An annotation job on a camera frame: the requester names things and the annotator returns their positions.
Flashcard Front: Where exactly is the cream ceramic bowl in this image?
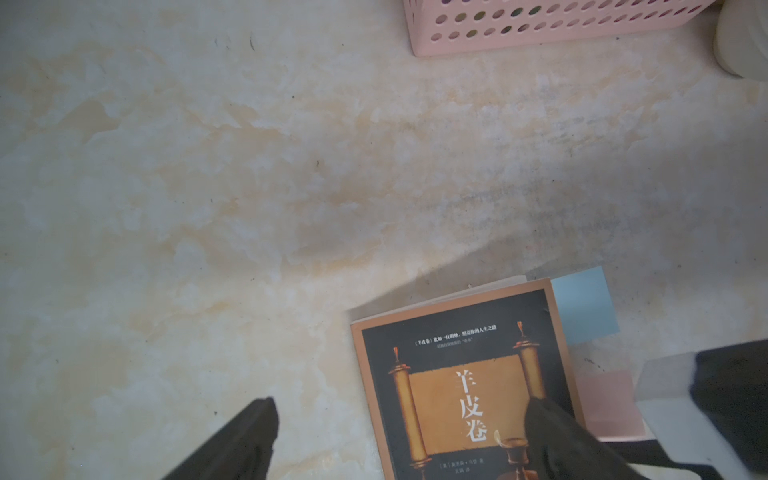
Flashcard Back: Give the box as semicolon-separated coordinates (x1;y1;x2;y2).
714;0;767;82

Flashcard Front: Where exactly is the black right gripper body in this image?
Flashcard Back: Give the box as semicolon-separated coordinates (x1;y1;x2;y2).
690;340;767;474

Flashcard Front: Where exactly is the blue sticky note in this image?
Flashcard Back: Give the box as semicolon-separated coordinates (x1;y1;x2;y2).
552;267;620;345

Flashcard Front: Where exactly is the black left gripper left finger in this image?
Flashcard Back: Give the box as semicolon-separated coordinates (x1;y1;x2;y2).
164;397;279;480

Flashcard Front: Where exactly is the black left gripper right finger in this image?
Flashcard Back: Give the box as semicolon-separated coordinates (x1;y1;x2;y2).
524;398;644;479

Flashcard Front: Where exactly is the dark cover paperback book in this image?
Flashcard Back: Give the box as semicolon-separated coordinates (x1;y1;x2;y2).
351;277;584;479

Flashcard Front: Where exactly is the pink sticky note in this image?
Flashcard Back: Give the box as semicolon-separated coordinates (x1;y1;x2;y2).
576;370;648;442

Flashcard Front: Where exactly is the pink plastic perforated basket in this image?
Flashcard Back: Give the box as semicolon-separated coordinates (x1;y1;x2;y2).
402;0;712;57

